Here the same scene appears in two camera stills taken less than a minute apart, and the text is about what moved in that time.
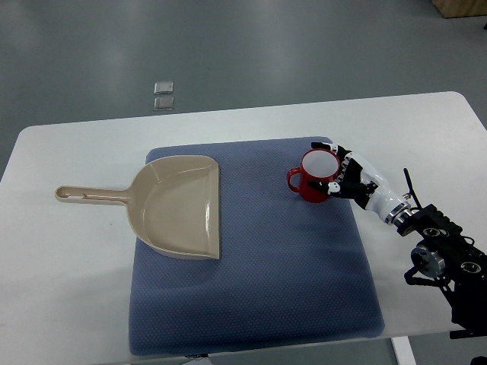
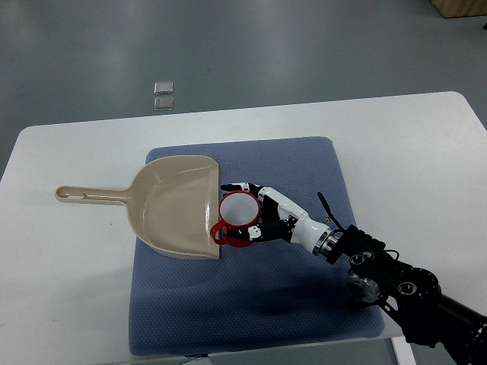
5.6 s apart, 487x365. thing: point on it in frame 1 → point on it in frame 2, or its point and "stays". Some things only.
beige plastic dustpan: (173, 202) stays
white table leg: (403, 350) stays
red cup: (318, 164) → (237, 209)
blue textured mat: (290, 270) stays
